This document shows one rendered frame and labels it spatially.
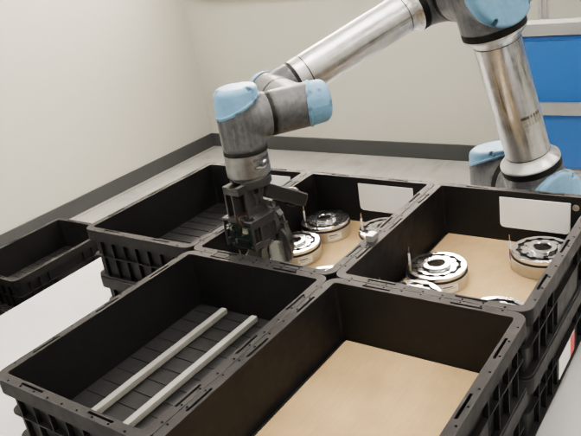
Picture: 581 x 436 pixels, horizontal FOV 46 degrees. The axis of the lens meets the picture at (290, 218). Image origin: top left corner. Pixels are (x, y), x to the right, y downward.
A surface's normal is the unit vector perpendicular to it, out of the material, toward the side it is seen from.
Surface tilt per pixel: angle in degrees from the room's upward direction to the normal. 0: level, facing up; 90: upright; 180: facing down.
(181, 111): 90
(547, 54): 90
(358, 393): 0
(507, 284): 0
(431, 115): 90
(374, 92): 90
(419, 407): 0
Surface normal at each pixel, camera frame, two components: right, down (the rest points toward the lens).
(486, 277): -0.14, -0.91
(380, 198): -0.56, 0.40
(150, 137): 0.82, 0.11
